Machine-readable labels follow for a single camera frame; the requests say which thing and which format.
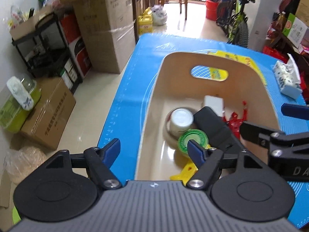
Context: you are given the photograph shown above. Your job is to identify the white pill bottle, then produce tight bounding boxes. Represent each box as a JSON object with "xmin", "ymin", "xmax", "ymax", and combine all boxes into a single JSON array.
[{"xmin": 169, "ymin": 108, "xmax": 193, "ymax": 139}]

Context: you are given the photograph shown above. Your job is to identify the blue silicone table mat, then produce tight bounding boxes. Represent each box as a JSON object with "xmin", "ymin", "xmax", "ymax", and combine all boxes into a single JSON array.
[{"xmin": 96, "ymin": 33, "xmax": 309, "ymax": 229}]

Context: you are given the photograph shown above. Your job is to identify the white USB charger plug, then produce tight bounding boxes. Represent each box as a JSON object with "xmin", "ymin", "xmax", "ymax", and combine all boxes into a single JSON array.
[{"xmin": 202, "ymin": 95, "xmax": 224, "ymax": 117}]

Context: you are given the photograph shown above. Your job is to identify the stacked cardboard boxes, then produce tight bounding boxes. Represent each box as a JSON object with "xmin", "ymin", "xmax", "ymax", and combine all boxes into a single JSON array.
[{"xmin": 60, "ymin": 0, "xmax": 136, "ymax": 74}]

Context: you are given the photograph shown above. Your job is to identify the yellow toy launcher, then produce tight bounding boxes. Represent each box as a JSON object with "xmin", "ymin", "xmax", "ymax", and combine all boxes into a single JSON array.
[{"xmin": 170, "ymin": 140, "xmax": 212, "ymax": 189}]

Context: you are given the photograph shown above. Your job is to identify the clear packing tape roll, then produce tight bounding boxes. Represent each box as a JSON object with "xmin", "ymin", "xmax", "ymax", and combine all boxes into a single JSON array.
[{"xmin": 163, "ymin": 107, "xmax": 193, "ymax": 149}]

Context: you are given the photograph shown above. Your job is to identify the green lidded container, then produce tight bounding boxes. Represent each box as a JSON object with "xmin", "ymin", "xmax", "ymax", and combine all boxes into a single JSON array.
[{"xmin": 1, "ymin": 74, "xmax": 41, "ymax": 133}]

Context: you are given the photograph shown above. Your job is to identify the bag of grain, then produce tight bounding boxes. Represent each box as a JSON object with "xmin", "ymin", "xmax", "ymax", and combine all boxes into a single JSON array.
[{"xmin": 4, "ymin": 146, "xmax": 47, "ymax": 185}]

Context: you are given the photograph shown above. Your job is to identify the black metal shelf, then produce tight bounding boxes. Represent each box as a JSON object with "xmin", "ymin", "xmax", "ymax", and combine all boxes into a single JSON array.
[{"xmin": 12, "ymin": 12, "xmax": 82, "ymax": 93}]

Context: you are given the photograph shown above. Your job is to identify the yellow oil jug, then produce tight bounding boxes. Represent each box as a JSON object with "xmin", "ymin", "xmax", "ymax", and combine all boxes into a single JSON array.
[{"xmin": 138, "ymin": 7, "xmax": 153, "ymax": 35}]

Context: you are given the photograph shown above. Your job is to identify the yellow picture book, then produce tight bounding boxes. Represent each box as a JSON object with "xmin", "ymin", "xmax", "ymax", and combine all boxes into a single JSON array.
[{"xmin": 206, "ymin": 50, "xmax": 267, "ymax": 85}]

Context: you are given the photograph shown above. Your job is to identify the green white product box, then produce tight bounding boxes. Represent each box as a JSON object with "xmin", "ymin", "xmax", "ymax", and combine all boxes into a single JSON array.
[{"xmin": 282, "ymin": 13, "xmax": 308, "ymax": 49}]

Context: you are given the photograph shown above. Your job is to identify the beige wooden storage bin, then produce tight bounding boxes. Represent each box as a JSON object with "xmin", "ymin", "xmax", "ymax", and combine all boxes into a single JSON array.
[{"xmin": 135, "ymin": 52, "xmax": 280, "ymax": 180}]

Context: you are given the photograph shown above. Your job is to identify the red plastic bucket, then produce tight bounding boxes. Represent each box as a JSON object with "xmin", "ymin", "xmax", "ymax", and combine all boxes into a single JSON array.
[{"xmin": 205, "ymin": 0, "xmax": 222, "ymax": 21}]

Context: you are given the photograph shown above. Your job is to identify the white blue tissue box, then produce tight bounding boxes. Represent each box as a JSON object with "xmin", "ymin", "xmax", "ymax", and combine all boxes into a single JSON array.
[{"xmin": 272, "ymin": 53, "xmax": 302, "ymax": 100}]

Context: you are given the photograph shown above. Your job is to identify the green black bicycle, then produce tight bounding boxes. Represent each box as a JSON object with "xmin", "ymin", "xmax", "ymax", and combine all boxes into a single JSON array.
[{"xmin": 216, "ymin": 0, "xmax": 255, "ymax": 48}]

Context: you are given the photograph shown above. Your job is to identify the black rectangular case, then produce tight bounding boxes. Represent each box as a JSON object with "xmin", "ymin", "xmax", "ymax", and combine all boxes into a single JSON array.
[{"xmin": 193, "ymin": 106, "xmax": 245, "ymax": 169}]

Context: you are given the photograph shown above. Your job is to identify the red hero action figure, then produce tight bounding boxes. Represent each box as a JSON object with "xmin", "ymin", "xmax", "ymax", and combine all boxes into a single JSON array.
[{"xmin": 222, "ymin": 101, "xmax": 248, "ymax": 140}]

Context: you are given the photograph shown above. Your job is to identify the cardboard box on floor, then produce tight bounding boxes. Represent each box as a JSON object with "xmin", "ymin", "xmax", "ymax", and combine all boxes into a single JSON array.
[{"xmin": 20, "ymin": 77, "xmax": 76, "ymax": 150}]

